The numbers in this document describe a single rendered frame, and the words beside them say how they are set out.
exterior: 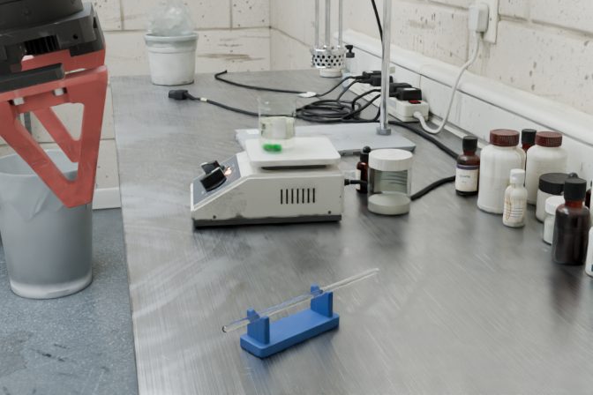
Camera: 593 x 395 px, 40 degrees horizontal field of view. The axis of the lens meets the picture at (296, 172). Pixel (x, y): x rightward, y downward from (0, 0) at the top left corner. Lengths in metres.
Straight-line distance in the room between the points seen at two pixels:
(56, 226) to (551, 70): 1.73
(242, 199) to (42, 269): 1.72
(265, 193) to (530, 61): 0.57
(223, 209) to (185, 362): 0.35
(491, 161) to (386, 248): 0.21
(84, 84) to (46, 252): 2.27
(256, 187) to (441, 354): 0.39
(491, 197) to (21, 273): 1.90
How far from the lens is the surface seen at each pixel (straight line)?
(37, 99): 0.44
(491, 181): 1.13
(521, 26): 1.46
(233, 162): 1.13
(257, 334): 0.75
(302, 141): 1.14
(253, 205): 1.05
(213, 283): 0.90
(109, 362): 2.34
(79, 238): 2.72
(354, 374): 0.72
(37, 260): 2.71
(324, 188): 1.06
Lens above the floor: 1.11
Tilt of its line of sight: 16 degrees down
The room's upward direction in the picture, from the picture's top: straight up
